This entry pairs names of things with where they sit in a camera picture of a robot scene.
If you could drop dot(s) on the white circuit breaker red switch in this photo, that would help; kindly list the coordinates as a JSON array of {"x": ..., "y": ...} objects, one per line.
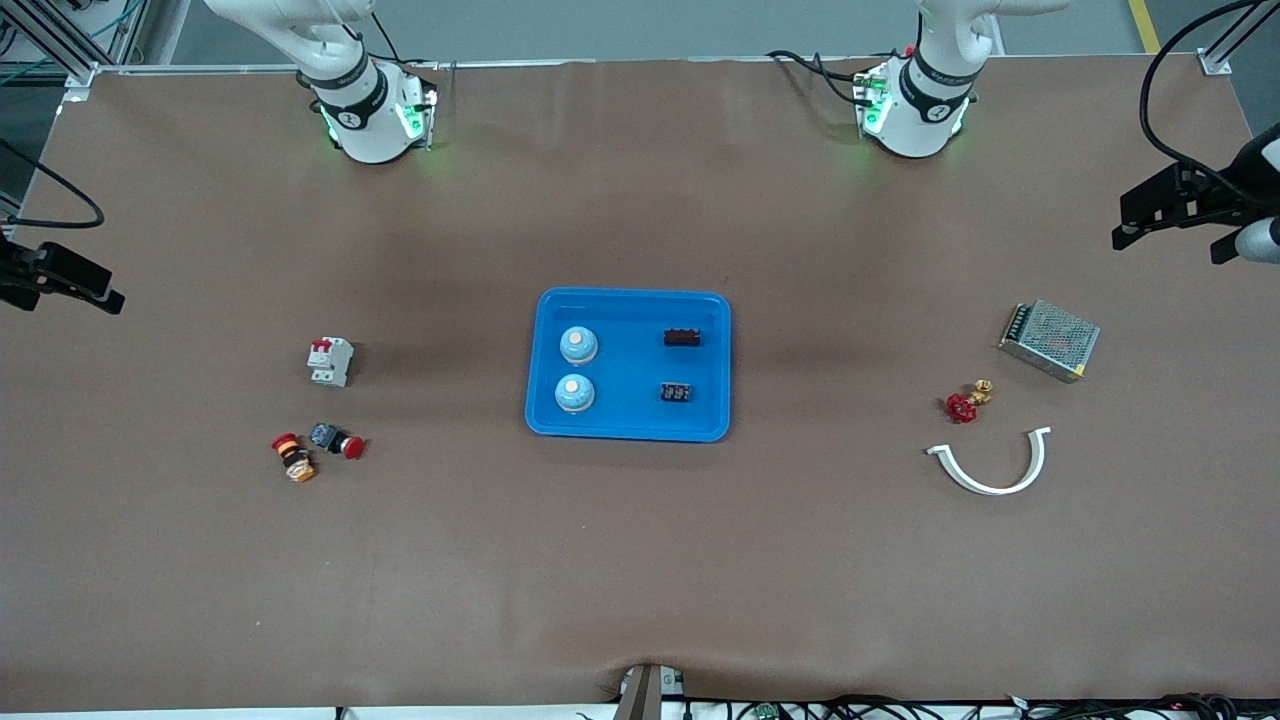
[{"x": 330, "y": 362}]

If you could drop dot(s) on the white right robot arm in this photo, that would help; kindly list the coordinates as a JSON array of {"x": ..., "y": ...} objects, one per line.
[{"x": 370, "y": 120}]

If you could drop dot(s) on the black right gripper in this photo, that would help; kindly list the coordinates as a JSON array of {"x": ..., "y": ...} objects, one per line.
[{"x": 20, "y": 270}]

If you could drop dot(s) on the light blue call bell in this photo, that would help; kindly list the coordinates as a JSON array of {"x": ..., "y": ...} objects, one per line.
[
  {"x": 579, "y": 346},
  {"x": 574, "y": 394}
]

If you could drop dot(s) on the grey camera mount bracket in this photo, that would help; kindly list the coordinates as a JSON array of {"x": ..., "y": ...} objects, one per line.
[{"x": 645, "y": 695}]

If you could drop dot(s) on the orange red push button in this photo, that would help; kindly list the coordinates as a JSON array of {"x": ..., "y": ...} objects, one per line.
[{"x": 295, "y": 460}]

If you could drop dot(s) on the white curved plastic clip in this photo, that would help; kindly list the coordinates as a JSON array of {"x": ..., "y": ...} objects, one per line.
[{"x": 985, "y": 488}]

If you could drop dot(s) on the brown table mat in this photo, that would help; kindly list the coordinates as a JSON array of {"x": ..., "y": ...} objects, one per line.
[{"x": 640, "y": 560}]

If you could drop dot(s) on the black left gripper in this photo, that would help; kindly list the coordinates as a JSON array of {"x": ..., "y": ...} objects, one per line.
[{"x": 1226, "y": 187}]

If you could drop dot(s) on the aluminium frame post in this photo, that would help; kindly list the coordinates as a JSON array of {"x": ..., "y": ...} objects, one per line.
[{"x": 1225, "y": 50}]

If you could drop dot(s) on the black red emergency stop button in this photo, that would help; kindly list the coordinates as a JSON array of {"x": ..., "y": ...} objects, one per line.
[{"x": 325, "y": 436}]

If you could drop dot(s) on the blue plastic tray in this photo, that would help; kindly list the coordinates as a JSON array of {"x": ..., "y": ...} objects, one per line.
[{"x": 625, "y": 415}]

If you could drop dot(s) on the metal mesh power supply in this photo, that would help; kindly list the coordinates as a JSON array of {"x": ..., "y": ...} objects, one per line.
[{"x": 1050, "y": 338}]

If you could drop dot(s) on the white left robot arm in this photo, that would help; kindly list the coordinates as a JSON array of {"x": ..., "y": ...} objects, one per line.
[{"x": 915, "y": 120}]

